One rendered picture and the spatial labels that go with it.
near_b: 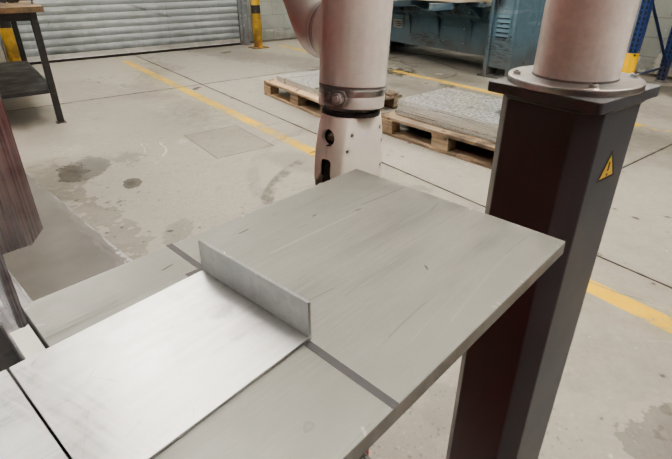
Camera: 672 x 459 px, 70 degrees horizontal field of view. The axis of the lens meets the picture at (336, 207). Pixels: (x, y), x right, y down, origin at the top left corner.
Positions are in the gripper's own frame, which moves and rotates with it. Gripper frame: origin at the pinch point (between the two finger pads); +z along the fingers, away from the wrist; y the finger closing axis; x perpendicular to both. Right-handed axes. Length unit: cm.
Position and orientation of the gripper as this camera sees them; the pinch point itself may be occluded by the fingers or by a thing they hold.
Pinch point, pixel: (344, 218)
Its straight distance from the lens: 66.8
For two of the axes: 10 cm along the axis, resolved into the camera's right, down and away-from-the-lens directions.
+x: -8.2, -2.6, 5.2
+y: 5.7, -2.9, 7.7
